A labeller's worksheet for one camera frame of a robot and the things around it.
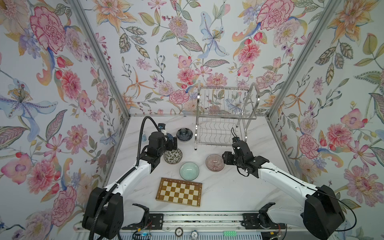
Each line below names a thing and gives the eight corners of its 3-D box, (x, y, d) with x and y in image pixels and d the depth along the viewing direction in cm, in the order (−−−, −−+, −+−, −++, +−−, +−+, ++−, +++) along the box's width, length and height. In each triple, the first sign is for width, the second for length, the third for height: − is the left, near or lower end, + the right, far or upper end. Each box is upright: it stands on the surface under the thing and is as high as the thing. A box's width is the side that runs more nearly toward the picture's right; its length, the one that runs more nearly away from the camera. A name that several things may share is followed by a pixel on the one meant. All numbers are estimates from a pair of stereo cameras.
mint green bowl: (179, 180, 88) (179, 178, 85) (180, 164, 94) (180, 161, 92) (199, 180, 88) (199, 178, 85) (198, 164, 94) (198, 161, 92)
